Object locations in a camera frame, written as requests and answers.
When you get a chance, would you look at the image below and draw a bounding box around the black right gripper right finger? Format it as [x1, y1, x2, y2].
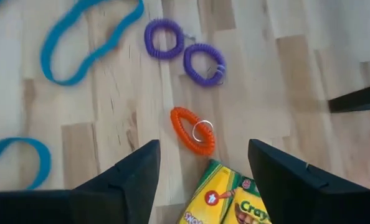
[248, 139, 370, 224]

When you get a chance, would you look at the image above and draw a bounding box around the orange coil wrist bracelet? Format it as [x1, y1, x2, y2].
[169, 106, 216, 157]

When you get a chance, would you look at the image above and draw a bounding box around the yellow green crayon box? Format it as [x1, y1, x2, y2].
[177, 159, 273, 224]

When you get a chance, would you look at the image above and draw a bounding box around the blue rubber band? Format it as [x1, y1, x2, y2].
[0, 137, 52, 190]
[40, 0, 145, 86]

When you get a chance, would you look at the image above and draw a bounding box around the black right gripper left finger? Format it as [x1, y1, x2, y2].
[0, 139, 161, 224]

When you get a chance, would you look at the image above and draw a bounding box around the purple coil wrist bracelet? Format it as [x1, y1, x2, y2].
[143, 18, 186, 60]
[183, 43, 227, 88]

